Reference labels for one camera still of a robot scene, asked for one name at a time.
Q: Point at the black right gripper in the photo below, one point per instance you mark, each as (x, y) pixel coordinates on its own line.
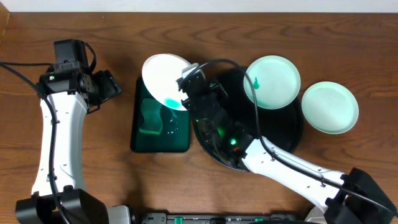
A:
(221, 91)

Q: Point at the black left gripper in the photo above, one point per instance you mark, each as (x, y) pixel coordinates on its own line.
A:
(106, 86)

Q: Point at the green scrubbing sponge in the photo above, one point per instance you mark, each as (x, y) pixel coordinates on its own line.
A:
(152, 124)

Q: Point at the white plate with green stain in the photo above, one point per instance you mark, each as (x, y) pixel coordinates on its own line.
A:
(160, 74)

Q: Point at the pale green back plate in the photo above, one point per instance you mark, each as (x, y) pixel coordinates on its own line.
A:
(273, 82)

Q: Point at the mint green plate with stain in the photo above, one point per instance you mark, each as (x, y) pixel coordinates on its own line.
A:
(330, 107)

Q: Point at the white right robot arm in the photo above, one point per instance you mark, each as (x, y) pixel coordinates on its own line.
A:
(343, 198)

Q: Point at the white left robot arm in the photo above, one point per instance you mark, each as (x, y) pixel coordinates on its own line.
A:
(59, 194)

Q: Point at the round black serving tray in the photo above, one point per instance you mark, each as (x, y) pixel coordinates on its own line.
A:
(283, 127)

